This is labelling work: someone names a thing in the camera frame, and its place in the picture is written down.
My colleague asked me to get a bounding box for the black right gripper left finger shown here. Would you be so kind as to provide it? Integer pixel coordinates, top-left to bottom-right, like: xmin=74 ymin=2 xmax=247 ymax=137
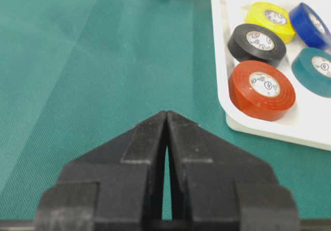
xmin=34 ymin=111 xmax=166 ymax=230

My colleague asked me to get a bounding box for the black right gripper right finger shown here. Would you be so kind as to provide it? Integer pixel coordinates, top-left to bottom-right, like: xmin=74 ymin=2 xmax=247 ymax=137
xmin=167 ymin=111 xmax=300 ymax=230

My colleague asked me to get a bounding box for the black tape roll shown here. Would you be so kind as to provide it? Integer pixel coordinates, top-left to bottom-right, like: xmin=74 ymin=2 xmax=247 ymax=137
xmin=228 ymin=24 xmax=287 ymax=67

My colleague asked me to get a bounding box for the yellow tape roll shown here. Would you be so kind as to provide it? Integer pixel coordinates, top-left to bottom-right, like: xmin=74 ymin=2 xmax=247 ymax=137
xmin=245 ymin=2 xmax=296 ymax=44

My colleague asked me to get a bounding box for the red tape roll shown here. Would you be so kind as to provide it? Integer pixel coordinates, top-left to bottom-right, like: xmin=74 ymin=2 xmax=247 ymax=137
xmin=228 ymin=60 xmax=296 ymax=121

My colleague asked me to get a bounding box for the blue tape roll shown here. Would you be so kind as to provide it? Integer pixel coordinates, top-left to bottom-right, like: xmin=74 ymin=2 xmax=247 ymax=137
xmin=289 ymin=3 xmax=330 ymax=50

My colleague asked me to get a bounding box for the teal green tape roll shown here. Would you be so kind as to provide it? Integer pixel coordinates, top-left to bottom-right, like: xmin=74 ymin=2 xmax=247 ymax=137
xmin=291 ymin=48 xmax=330 ymax=98

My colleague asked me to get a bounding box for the white plastic tray case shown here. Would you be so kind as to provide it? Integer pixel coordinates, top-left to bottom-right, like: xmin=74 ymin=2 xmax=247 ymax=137
xmin=210 ymin=0 xmax=330 ymax=150

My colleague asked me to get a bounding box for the green table cloth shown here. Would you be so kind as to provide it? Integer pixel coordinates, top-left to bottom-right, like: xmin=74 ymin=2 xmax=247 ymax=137
xmin=1 ymin=0 xmax=330 ymax=220

